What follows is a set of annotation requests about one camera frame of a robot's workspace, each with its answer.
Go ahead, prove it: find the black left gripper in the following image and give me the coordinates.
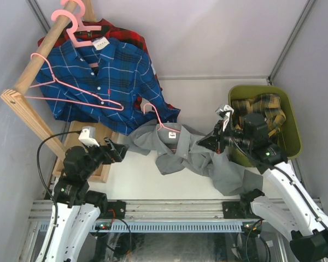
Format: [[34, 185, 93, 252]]
[[81, 136, 128, 178]]

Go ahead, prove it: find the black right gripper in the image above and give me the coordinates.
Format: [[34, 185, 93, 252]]
[[197, 119, 253, 154]]

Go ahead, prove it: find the pink wire hanger grey shirt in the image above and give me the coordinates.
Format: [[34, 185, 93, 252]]
[[143, 103, 180, 133]]

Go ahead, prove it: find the yellow plaid shirt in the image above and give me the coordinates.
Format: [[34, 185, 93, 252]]
[[231, 93, 286, 138]]

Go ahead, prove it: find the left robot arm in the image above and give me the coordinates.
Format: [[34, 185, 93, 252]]
[[37, 138, 128, 261]]

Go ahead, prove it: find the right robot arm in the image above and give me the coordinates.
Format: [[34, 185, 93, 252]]
[[198, 111, 328, 261]]

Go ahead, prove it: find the blue plaid shirt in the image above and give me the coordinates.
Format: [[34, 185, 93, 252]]
[[36, 38, 180, 135]]

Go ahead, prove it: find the red plaid shirt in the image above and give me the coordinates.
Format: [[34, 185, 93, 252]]
[[36, 20, 167, 119]]

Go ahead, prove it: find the pink plastic hanger red shirt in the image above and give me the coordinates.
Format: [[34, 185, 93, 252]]
[[72, 0, 102, 32]]

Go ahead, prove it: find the pink plastic hanger blue shirt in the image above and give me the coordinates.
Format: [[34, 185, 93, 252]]
[[50, 9, 99, 69]]

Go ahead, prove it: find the wooden clothes rack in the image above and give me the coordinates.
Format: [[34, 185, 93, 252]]
[[1, 1, 119, 183]]

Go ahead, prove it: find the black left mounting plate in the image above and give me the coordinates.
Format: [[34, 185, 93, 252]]
[[98, 200, 126, 219]]

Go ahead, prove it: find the black mounting plate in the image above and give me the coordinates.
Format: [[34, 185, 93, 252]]
[[222, 201, 253, 219], [98, 200, 126, 219]]

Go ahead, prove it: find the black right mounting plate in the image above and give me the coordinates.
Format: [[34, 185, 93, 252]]
[[222, 201, 253, 219]]

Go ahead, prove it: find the green plastic basket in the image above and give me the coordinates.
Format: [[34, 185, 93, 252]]
[[229, 85, 302, 160]]

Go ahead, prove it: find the white paper price tag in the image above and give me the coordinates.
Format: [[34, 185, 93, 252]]
[[92, 37, 109, 50]]

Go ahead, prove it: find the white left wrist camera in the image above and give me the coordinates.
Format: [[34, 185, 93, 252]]
[[78, 126, 100, 147]]

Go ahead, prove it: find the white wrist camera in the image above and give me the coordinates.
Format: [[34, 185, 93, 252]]
[[78, 126, 100, 147], [215, 104, 234, 129]]

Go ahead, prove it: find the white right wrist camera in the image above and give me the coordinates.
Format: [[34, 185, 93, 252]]
[[215, 104, 234, 129]]

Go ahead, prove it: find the black left camera cable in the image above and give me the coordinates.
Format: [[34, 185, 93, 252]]
[[36, 130, 83, 227]]

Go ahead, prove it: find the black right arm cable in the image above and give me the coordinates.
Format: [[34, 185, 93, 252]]
[[221, 109, 328, 261]]

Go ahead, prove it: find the grey slotted cable duct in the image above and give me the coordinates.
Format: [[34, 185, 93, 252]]
[[90, 220, 243, 233]]

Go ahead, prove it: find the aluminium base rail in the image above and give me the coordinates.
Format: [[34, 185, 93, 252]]
[[30, 198, 323, 222]]

